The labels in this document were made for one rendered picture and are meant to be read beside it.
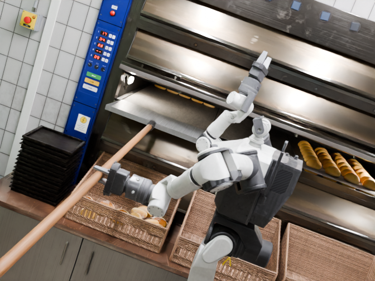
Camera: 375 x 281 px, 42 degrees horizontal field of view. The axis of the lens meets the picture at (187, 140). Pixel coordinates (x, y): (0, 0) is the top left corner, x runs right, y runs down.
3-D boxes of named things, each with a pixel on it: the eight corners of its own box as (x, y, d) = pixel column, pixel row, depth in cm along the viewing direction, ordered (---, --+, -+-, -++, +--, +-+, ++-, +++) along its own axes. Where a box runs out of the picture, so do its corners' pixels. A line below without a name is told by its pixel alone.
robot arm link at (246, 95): (251, 91, 233) (239, 112, 233) (234, 81, 228) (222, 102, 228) (264, 95, 223) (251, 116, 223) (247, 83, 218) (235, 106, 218)
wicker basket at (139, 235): (90, 189, 307) (103, 149, 301) (173, 221, 305) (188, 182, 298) (61, 217, 260) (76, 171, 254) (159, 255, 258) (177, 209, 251)
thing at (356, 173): (296, 144, 360) (299, 137, 359) (357, 167, 358) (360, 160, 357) (306, 166, 301) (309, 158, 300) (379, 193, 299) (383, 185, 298)
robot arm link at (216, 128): (226, 113, 236) (201, 139, 244) (216, 112, 228) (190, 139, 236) (239, 129, 232) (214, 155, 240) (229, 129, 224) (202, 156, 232)
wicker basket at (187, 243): (180, 225, 303) (195, 186, 296) (265, 258, 300) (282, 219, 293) (167, 261, 256) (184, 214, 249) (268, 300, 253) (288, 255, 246)
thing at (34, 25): (23, 25, 289) (28, 9, 287) (39, 31, 289) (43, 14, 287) (18, 25, 282) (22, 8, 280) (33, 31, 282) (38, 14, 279)
